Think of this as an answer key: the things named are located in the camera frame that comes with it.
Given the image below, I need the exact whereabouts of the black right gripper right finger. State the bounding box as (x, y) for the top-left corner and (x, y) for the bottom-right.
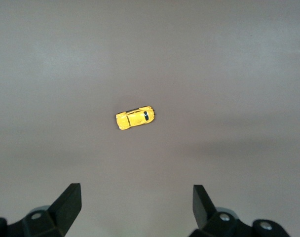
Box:
(189, 184), (291, 237)

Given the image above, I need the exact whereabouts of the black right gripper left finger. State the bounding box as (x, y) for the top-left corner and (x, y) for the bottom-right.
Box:
(0, 183), (81, 237)

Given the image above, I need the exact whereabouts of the yellow beetle toy car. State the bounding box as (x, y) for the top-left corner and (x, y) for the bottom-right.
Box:
(115, 106), (156, 131)

